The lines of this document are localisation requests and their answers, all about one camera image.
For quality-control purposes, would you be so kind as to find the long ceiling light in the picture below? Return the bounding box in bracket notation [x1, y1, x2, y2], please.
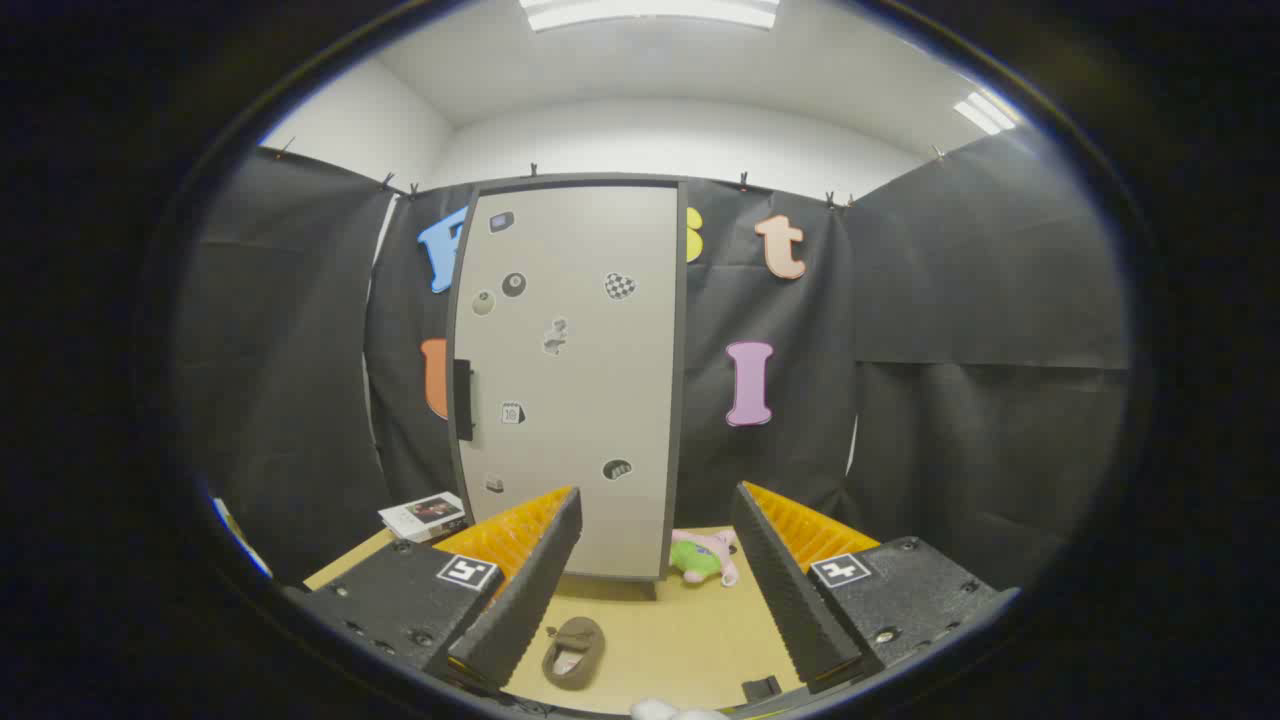
[518, 0, 781, 33]

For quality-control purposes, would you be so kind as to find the grey shoe cabinet door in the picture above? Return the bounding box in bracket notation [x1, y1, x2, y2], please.
[450, 183, 681, 581]

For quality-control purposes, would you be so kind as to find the green and pink plush toy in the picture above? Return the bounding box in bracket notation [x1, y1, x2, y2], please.
[669, 529, 741, 587]

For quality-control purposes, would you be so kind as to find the black backdrop cloth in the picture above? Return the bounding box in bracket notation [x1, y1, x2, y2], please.
[178, 128, 1133, 593]

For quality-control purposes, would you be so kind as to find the small ceiling light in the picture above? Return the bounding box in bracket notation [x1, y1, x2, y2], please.
[953, 90, 1019, 137]

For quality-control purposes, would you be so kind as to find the grey shoe cabinet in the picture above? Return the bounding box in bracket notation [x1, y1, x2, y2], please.
[445, 174, 691, 601]

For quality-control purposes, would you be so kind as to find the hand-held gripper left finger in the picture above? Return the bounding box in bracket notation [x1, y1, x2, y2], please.
[283, 486, 584, 693]

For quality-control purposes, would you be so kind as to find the white fluffy object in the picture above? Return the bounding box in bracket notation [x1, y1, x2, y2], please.
[630, 699, 731, 720]

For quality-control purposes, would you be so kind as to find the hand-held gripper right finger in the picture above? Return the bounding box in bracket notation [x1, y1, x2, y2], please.
[730, 481, 1021, 695]

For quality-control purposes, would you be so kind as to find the white book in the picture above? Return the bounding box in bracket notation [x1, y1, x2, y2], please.
[378, 491, 468, 542]

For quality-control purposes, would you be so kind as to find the brown fuzzy shoe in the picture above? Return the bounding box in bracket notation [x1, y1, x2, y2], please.
[542, 617, 607, 691]

